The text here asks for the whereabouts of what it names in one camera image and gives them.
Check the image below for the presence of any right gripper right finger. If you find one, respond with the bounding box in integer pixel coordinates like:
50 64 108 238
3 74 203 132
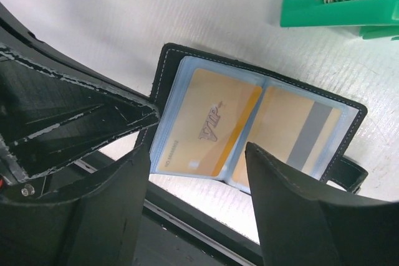
245 143 398 265

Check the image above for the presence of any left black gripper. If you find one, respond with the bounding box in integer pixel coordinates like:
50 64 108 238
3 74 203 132
1 7 160 198

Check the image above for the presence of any green plastic bin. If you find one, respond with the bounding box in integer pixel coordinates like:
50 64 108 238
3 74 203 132
280 0 398 40

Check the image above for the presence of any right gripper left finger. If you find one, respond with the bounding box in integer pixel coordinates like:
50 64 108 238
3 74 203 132
1 145 151 265

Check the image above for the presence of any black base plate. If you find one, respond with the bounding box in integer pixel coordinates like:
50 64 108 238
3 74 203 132
74 153 264 266

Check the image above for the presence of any black leather card holder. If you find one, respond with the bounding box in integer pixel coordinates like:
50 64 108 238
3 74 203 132
138 43 368 193

